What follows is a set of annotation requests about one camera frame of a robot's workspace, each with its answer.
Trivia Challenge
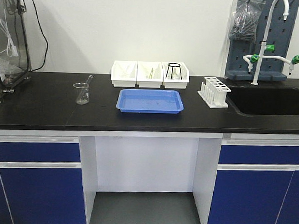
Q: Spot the clear glass test tube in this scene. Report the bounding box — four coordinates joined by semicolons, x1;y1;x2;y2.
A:
84;75;94;103

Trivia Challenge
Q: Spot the white test tube rack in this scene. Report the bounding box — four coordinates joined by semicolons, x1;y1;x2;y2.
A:
197;77;231;108

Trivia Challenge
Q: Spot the grey pegboard drying rack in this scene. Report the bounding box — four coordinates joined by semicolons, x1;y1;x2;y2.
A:
225;0;299;80

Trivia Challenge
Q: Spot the blue plastic tray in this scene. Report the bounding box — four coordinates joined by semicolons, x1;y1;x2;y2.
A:
116;89;184;114

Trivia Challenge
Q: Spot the middle white storage bin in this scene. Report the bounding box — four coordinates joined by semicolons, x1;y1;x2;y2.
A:
137;61;163;89

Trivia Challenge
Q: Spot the white storage bin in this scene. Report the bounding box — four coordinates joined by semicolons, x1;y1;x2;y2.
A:
111;61;137;88
162;62;190;89
137;61;163;89

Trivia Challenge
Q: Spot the right white storage bin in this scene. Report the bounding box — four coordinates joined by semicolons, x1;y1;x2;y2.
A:
162;62;190;89

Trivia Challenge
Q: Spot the left white storage bin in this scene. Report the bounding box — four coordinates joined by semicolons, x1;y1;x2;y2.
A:
111;61;137;88

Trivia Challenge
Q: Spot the clear glass beaker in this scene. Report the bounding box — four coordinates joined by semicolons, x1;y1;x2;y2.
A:
73;82;89;105

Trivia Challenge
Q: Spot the white lab faucet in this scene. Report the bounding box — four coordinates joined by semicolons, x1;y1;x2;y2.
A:
242;0;299;85

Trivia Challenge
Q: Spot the left blue cabinet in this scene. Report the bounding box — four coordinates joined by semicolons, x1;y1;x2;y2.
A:
0;139;88;224

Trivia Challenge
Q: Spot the blue cabinet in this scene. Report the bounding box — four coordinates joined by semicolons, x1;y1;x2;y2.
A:
207;145;299;224
0;139;88;224

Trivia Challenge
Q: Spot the right blue cabinet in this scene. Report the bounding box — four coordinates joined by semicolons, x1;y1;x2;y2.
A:
207;145;299;224

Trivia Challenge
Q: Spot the clear plastic bag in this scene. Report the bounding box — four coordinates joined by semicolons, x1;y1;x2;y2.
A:
229;0;265;43

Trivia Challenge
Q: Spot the black wire tripod stand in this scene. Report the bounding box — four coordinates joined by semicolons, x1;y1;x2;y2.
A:
166;62;182;80

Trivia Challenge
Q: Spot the black power cable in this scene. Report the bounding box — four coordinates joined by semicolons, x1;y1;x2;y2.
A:
25;0;50;72

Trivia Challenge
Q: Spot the white usb cable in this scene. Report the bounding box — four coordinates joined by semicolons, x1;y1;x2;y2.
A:
0;9;21;59

